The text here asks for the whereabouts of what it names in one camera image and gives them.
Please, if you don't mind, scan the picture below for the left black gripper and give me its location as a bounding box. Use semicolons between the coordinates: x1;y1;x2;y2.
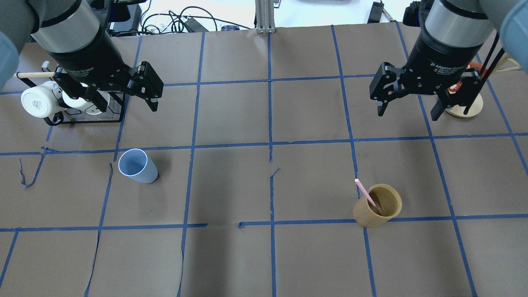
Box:
49;31;164;113

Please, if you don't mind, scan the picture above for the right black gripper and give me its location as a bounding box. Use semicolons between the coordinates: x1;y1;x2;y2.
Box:
369;35;483;121

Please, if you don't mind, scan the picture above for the light blue plastic cup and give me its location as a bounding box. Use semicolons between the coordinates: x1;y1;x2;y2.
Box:
118;148;159;184

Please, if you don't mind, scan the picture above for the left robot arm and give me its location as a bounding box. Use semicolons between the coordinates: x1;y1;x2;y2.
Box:
0;0;164;112

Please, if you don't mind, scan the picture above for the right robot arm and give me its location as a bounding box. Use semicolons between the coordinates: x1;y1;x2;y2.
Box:
369;0;528;121

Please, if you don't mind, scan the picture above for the orange cup on stand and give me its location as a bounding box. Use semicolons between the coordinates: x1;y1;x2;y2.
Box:
448;62;483;94

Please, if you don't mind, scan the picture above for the wooden cup tree stand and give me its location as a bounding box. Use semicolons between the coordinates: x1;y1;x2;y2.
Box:
445;56;522;119

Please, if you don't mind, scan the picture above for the bamboo chopstick holder cup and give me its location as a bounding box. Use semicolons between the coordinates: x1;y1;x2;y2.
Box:
352;184;403;228

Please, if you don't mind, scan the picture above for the white mug far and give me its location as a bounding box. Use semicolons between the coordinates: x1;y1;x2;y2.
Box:
62;90;103;115

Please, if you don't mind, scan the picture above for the white mug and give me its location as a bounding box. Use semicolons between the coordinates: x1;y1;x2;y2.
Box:
62;90;103;115
21;81;66;118

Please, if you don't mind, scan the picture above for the white mug near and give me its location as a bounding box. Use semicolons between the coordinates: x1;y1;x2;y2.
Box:
21;81;66;118

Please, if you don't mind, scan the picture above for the black power adapter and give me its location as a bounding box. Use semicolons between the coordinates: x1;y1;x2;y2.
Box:
180;17;209;33

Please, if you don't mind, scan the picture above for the black wire mug rack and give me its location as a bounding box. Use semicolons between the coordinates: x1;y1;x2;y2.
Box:
41;61;128;126

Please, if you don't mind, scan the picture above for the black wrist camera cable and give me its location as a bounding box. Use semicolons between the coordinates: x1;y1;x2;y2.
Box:
464;33;506;115

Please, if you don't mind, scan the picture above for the aluminium frame post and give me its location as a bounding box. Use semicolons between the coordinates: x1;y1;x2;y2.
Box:
255;0;276;34

